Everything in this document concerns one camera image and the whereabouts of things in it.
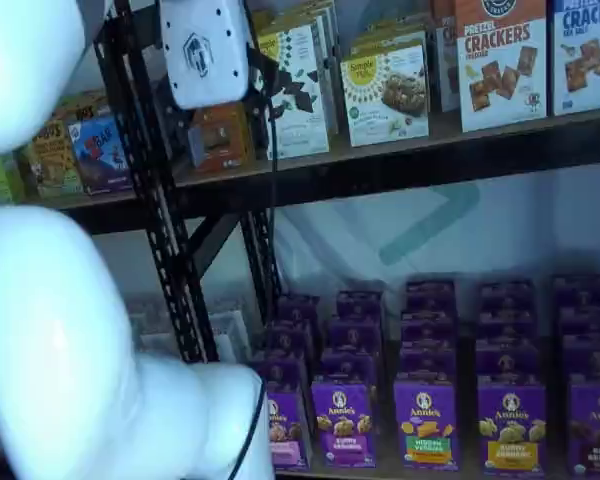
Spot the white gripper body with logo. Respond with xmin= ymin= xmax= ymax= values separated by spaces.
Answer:
xmin=159 ymin=0 xmax=252 ymax=110

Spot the purple Annie's box pink patch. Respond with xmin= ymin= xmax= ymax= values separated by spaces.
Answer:
xmin=265 ymin=389 xmax=310 ymax=469
xmin=252 ymin=357 xmax=307 ymax=396

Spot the orange brownie box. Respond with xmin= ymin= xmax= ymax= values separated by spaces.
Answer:
xmin=186 ymin=103 xmax=256 ymax=174

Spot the Simple Mills dark cracker box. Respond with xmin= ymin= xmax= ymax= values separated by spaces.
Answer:
xmin=252 ymin=22 xmax=331 ymax=161

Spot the orange Bobo's box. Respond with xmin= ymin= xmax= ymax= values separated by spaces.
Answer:
xmin=54 ymin=92 xmax=112 ymax=122

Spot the white Simple Mills box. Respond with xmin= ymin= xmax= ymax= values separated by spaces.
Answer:
xmin=259 ymin=0 xmax=342 ymax=137
xmin=348 ymin=19 xmax=428 ymax=55

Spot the blue Z Bar box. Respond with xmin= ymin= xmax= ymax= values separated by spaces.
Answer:
xmin=67 ymin=114 xmax=134 ymax=196

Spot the Simple Mills snack bar box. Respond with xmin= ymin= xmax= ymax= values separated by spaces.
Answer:
xmin=340 ymin=43 xmax=431 ymax=148

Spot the yellow Bobo's box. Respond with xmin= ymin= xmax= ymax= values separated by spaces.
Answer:
xmin=19 ymin=117 xmax=85 ymax=199

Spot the black metal shelf rack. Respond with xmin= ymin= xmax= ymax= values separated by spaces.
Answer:
xmin=92 ymin=0 xmax=600 ymax=366
xmin=54 ymin=39 xmax=191 ymax=361

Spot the dark brown cracker box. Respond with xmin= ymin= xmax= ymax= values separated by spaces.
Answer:
xmin=431 ymin=14 xmax=463 ymax=114

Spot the purple Annie's snack box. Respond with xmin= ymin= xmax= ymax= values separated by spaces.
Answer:
xmin=405 ymin=279 xmax=457 ymax=316
xmin=479 ymin=280 xmax=537 ymax=316
xmin=552 ymin=273 xmax=600 ymax=311
xmin=562 ymin=343 xmax=600 ymax=386
xmin=559 ymin=307 xmax=600 ymax=347
xmin=335 ymin=290 xmax=384 ymax=321
xmin=327 ymin=317 xmax=382 ymax=354
xmin=266 ymin=319 xmax=314 ymax=362
xmin=274 ymin=293 xmax=322 ymax=326
xmin=477 ymin=312 xmax=539 ymax=352
xmin=400 ymin=312 xmax=459 ymax=351
xmin=474 ymin=348 xmax=544 ymax=387
xmin=319 ymin=349 xmax=379 ymax=386
xmin=398 ymin=347 xmax=459 ymax=386

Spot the plain white box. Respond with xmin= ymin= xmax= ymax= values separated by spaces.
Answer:
xmin=207 ymin=309 xmax=254 ymax=366

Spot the orange pretzel crackers box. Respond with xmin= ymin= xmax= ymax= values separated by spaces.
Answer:
xmin=454 ymin=0 xmax=549 ymax=134

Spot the blue pretzel crackers box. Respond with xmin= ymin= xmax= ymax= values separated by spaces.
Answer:
xmin=551 ymin=0 xmax=600 ymax=118

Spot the purple Annie's box yellow label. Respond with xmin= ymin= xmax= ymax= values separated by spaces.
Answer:
xmin=393 ymin=382 xmax=462 ymax=472

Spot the Annie's box brown label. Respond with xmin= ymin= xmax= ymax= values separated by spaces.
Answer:
xmin=568 ymin=382 xmax=600 ymax=477

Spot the translucent sheet with teal mark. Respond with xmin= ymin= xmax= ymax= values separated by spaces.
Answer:
xmin=272 ymin=159 xmax=600 ymax=321

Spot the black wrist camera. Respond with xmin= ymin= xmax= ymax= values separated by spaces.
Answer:
xmin=247 ymin=43 xmax=282 ymax=119

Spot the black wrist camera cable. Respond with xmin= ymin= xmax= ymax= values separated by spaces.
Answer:
xmin=266 ymin=97 xmax=282 ymax=174

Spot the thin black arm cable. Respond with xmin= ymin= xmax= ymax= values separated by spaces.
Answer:
xmin=228 ymin=379 xmax=270 ymax=480

